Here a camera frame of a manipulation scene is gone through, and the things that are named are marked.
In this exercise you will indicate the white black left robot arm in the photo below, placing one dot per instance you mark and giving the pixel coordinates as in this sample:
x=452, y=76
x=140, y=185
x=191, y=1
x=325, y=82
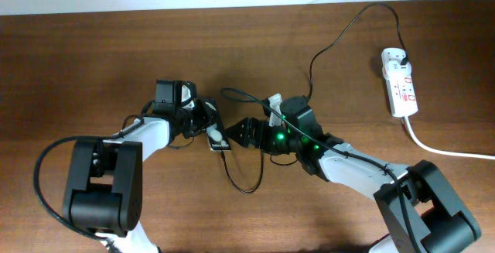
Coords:
x=104, y=193

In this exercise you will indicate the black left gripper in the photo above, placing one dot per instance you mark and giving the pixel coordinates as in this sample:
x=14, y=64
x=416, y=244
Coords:
x=202, y=125

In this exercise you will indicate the black flip smartphone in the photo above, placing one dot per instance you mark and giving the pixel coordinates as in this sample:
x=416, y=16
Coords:
x=215, y=132

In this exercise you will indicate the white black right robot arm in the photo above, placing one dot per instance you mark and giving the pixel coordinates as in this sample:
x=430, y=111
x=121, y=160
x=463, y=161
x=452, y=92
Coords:
x=421, y=210

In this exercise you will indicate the white power strip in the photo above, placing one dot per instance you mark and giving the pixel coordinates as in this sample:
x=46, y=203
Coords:
x=401, y=96

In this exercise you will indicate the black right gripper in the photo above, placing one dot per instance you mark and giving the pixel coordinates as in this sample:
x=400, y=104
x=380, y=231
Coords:
x=251, y=122

